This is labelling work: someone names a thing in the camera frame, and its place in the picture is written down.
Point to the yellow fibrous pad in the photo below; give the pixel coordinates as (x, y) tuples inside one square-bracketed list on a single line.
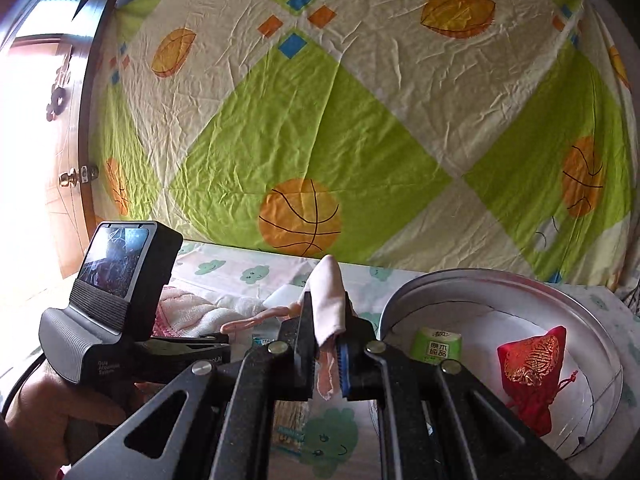
[(289, 427)]

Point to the dark red door ornament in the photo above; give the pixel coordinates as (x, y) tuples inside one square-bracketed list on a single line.
[(59, 95)]

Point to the pink and white towel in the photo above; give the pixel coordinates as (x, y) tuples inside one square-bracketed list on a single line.
[(185, 310)]

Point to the red embroidered pouch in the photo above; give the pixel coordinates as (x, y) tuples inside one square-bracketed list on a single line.
[(532, 375)]

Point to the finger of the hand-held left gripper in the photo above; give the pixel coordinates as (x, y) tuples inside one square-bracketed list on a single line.
[(200, 341)]

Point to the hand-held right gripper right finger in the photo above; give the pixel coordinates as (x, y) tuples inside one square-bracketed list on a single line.
[(343, 370)]

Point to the person's left hand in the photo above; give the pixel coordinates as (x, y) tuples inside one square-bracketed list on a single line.
[(55, 410)]

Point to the wooden door with round knob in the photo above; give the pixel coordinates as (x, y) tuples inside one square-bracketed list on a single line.
[(65, 215)]

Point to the basketball print hanging sheet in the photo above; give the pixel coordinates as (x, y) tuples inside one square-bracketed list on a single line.
[(350, 135)]

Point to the round metal tin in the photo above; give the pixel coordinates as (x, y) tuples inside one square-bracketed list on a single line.
[(500, 292)]

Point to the green tissue pack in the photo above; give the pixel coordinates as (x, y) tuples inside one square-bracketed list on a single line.
[(435, 347)]

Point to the brass round door knob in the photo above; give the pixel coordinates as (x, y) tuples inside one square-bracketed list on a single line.
[(70, 177)]

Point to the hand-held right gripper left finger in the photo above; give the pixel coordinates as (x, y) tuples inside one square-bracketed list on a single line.
[(300, 360)]

